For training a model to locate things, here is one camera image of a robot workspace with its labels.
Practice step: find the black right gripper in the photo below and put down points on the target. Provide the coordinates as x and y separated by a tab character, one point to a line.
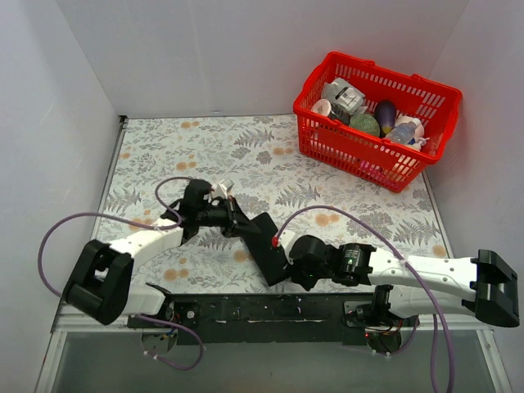
298	255

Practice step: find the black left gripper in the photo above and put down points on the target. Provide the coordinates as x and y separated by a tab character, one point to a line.
233	217

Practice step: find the black zippered tool case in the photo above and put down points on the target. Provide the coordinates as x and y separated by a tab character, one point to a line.
271	261

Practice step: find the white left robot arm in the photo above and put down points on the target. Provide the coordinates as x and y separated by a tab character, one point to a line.
100	283

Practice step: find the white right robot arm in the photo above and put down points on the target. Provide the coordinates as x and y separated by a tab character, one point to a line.
484	286

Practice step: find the floral patterned table mat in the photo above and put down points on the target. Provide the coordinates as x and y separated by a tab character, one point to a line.
260	154

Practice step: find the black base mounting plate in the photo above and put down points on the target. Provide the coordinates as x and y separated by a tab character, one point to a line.
266	318

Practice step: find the white pink cup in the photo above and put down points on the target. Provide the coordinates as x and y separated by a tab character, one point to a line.
322	107

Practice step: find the green textured ball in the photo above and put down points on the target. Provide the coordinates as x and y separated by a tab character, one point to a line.
366	123

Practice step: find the red plastic shopping basket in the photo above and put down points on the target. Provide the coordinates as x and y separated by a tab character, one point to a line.
377	160

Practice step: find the clear plastic bottle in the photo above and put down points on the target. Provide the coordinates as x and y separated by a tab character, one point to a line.
403	133

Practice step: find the white round toy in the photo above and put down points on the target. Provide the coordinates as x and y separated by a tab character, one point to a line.
419	140

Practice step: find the grey foil snack pouch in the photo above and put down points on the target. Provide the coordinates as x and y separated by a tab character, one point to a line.
344	95

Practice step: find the purple toy eggplant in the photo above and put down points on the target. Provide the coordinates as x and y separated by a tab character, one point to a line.
385	115

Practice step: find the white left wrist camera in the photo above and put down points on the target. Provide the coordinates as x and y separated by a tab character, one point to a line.
222	189

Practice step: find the aluminium frame rail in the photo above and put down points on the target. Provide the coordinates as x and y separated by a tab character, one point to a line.
69	320

